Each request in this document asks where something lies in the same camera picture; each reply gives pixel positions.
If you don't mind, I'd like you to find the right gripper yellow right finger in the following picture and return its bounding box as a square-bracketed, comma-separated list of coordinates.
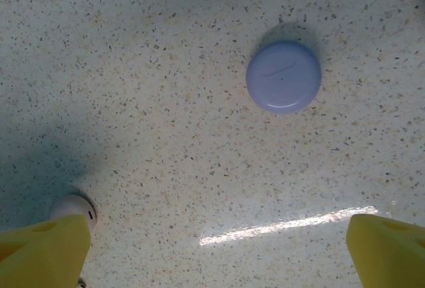
[345, 214, 425, 288]

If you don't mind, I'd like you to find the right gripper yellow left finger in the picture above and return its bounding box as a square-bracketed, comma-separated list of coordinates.
[0, 214, 92, 288]

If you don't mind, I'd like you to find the white earbud charging case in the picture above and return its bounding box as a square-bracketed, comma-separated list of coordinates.
[48, 194, 99, 236]

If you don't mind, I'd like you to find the purple round earbud case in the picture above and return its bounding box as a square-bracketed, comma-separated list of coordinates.
[245, 40, 322, 115]

